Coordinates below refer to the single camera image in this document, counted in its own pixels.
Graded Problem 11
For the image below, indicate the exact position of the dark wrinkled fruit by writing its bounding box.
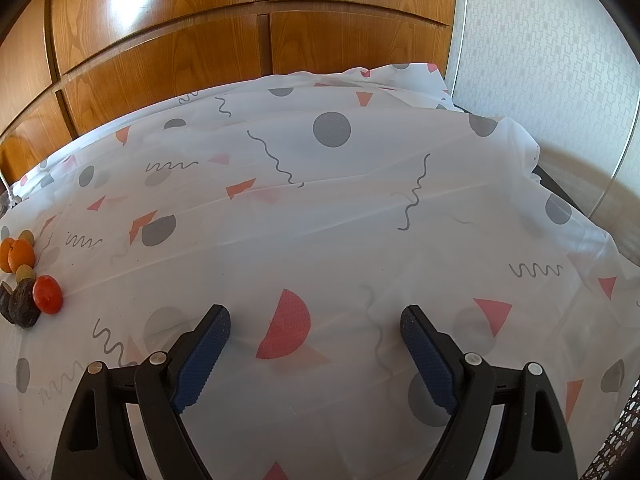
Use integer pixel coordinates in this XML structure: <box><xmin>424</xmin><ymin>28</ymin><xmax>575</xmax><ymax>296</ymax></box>
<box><xmin>9</xmin><ymin>278</ymin><xmax>41</xmax><ymax>328</ymax></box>

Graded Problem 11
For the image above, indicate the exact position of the small red tomato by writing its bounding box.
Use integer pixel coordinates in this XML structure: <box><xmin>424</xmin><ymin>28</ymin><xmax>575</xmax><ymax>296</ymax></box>
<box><xmin>32</xmin><ymin>275</ymin><xmax>63</xmax><ymax>315</ymax></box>

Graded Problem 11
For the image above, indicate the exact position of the dark round fruit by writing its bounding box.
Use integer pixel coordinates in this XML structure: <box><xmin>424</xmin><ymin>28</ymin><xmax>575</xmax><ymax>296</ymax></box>
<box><xmin>0</xmin><ymin>281</ymin><xmax>14</xmax><ymax>324</ymax></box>

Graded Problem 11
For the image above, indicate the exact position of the small yellow-green fruit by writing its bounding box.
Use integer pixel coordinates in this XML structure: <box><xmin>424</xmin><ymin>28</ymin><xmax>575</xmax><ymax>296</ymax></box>
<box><xmin>18</xmin><ymin>230</ymin><xmax>35</xmax><ymax>246</ymax></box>
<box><xmin>14</xmin><ymin>264</ymin><xmax>36</xmax><ymax>284</ymax></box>

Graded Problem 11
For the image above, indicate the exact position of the orange mandarin with stem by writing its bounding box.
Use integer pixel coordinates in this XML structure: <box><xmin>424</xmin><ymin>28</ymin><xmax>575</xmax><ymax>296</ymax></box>
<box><xmin>0</xmin><ymin>236</ymin><xmax>14</xmax><ymax>273</ymax></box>

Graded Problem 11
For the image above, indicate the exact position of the rattan chair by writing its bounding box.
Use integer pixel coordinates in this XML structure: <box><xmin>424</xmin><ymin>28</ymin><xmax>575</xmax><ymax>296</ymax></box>
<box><xmin>582</xmin><ymin>382</ymin><xmax>640</xmax><ymax>480</ymax></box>

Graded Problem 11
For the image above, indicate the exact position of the patterned white tablecloth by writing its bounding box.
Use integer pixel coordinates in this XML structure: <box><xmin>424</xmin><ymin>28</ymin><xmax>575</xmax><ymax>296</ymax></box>
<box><xmin>1</xmin><ymin>63</ymin><xmax>639</xmax><ymax>479</ymax></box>

